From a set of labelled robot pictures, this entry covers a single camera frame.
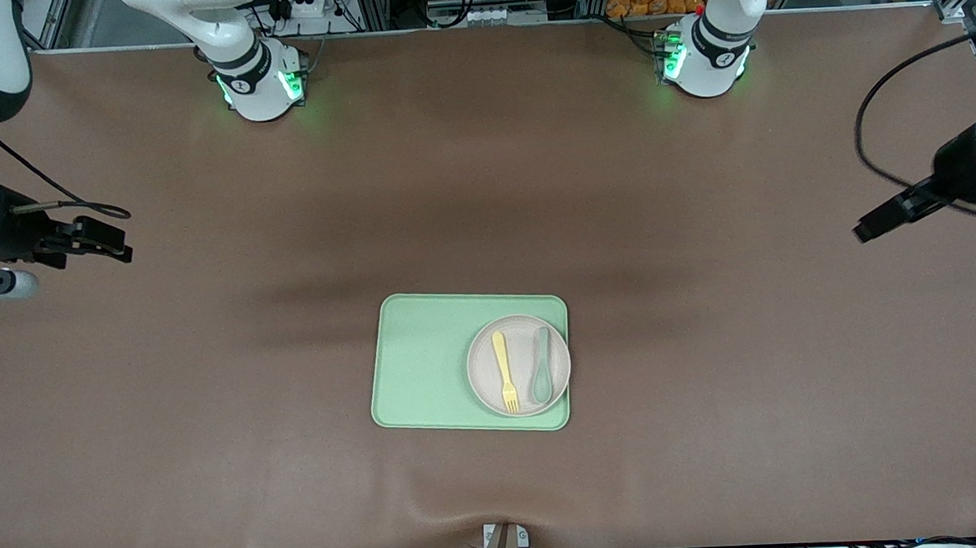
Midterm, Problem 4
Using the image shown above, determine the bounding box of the white connector block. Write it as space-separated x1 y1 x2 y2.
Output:
464 5 529 26

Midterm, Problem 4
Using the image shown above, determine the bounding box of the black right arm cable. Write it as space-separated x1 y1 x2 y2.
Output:
0 117 132 225

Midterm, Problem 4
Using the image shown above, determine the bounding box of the brown table mat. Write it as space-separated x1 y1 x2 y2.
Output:
0 2 976 548

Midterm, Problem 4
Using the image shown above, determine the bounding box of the yellow plastic fork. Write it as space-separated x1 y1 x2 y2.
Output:
490 330 522 416

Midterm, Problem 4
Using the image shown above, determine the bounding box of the light green rectangular tray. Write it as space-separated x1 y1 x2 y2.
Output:
365 286 574 439

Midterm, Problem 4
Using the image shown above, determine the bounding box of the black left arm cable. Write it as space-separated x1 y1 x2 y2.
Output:
849 21 976 227

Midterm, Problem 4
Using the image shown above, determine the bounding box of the metal clamp bracket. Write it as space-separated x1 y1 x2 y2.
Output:
476 521 531 548

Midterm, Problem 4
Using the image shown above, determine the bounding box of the white power strip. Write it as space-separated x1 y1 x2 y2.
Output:
266 0 339 22

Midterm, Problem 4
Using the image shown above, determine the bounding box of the beige round plate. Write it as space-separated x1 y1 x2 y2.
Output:
464 312 575 420

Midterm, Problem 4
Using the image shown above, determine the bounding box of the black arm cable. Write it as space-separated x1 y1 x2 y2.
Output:
0 117 132 225
849 21 976 227

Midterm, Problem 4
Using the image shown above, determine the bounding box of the pale green plastic spoon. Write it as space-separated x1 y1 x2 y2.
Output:
528 327 555 406

